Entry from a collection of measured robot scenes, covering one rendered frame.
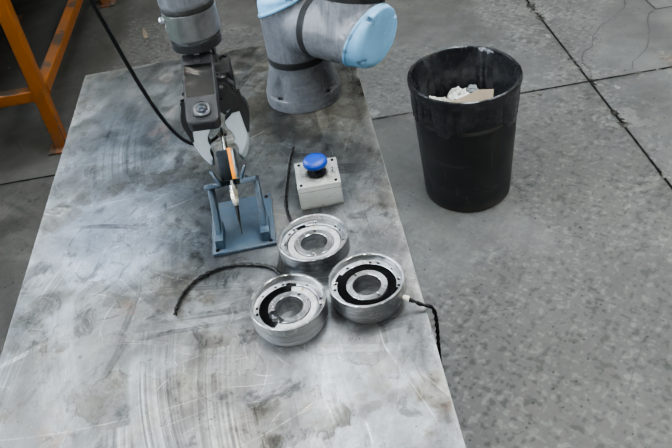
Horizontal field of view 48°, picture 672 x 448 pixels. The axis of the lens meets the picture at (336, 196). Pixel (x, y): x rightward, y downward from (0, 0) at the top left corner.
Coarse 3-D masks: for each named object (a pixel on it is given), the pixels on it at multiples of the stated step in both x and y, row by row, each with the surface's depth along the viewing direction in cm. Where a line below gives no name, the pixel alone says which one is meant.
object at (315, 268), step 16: (288, 224) 115; (304, 224) 117; (320, 224) 116; (336, 224) 115; (288, 240) 114; (304, 240) 115; (320, 240) 115; (288, 256) 110; (336, 256) 109; (304, 272) 110; (320, 272) 110
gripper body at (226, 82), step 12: (216, 36) 105; (180, 48) 105; (192, 48) 104; (204, 48) 105; (216, 60) 112; (228, 60) 113; (216, 72) 109; (228, 72) 110; (228, 84) 109; (228, 96) 110; (228, 108) 111
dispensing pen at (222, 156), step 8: (224, 128) 118; (224, 136) 117; (224, 144) 117; (216, 152) 115; (224, 152) 116; (224, 160) 116; (224, 168) 116; (224, 176) 116; (232, 184) 117; (232, 192) 117; (232, 200) 118; (240, 224) 118
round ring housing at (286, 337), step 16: (272, 288) 107; (320, 288) 104; (256, 304) 105; (272, 304) 104; (288, 304) 106; (304, 304) 103; (320, 304) 103; (256, 320) 101; (288, 320) 101; (320, 320) 101; (272, 336) 100; (288, 336) 99; (304, 336) 100
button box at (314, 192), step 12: (300, 168) 125; (324, 168) 124; (336, 168) 124; (300, 180) 123; (312, 180) 122; (324, 180) 122; (336, 180) 122; (300, 192) 122; (312, 192) 122; (324, 192) 122; (336, 192) 122; (312, 204) 123; (324, 204) 124; (336, 204) 124
